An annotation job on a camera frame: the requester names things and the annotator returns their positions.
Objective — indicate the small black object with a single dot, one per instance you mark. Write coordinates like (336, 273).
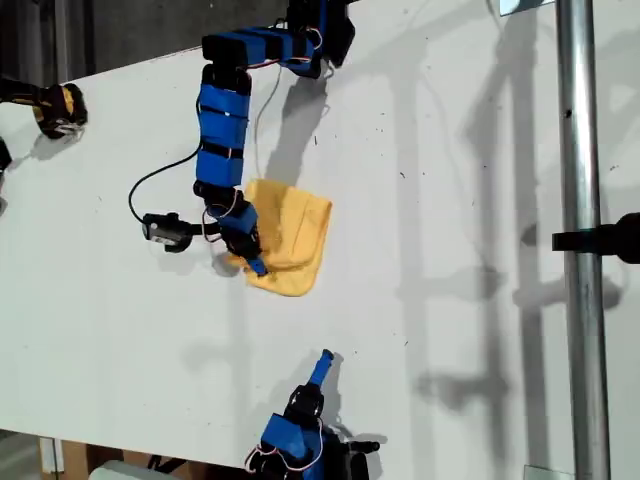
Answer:
(4, 155)

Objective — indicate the black clamp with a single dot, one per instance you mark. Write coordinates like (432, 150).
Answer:
(610, 240)

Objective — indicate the white plastic container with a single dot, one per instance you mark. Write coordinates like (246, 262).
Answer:
(120, 471)

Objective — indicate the steel post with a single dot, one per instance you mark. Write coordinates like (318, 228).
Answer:
(582, 150)

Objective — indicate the black camera box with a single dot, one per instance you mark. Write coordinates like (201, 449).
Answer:
(165, 232)
(360, 460)

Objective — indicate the brown cardboard box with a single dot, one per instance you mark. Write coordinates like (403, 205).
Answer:
(75, 457)

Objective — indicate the yellow black power drill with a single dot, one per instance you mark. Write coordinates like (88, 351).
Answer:
(55, 110)

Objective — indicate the yellow microfibre towel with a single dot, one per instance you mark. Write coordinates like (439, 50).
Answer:
(300, 225)

